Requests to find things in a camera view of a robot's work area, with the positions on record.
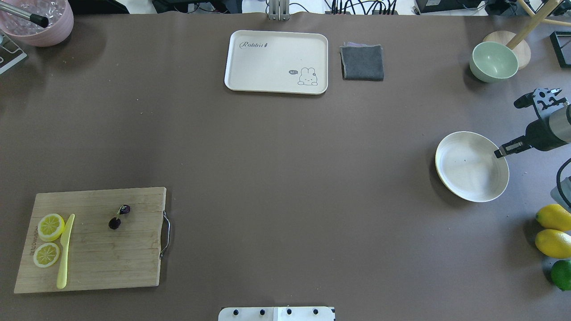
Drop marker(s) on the lemon slice lower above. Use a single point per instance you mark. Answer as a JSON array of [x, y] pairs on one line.
[[46, 255]]

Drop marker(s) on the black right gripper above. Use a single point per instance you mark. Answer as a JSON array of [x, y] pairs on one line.
[[539, 135]]

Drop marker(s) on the cream rabbit tray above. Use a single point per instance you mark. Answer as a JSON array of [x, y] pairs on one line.
[[277, 62]]

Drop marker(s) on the mint green bowl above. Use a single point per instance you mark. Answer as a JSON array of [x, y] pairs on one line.
[[493, 62]]

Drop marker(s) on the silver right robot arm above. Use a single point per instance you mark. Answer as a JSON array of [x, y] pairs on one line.
[[560, 122]]

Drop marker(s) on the green lime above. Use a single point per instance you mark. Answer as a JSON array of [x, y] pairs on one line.
[[561, 274]]

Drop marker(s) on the white round plate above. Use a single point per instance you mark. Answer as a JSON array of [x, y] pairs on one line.
[[466, 165]]

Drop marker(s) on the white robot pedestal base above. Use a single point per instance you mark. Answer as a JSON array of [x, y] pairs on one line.
[[284, 313]]

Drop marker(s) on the yellow lemon outer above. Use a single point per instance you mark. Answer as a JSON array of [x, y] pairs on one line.
[[555, 217]]

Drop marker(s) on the yellow plastic knife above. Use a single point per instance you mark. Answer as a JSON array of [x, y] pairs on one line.
[[64, 256]]

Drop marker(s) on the lemon slice upper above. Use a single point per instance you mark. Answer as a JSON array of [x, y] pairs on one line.
[[50, 227]]

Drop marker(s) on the pink ice bowl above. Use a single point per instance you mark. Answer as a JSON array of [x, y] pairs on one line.
[[40, 23]]

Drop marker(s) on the lemon slice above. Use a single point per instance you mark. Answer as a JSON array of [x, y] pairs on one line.
[[50, 227], [46, 255]]

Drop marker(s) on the bamboo cutting board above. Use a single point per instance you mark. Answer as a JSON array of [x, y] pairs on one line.
[[99, 257]]

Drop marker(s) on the yellow lemon near lime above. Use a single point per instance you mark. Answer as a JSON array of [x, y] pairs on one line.
[[554, 243]]

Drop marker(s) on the grey folded cloth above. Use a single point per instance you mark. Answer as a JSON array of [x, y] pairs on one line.
[[362, 62]]

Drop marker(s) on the dark red cherry pair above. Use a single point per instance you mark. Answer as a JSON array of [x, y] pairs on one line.
[[116, 221]]

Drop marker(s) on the wooden cup stand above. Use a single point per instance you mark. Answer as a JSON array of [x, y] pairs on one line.
[[516, 42]]

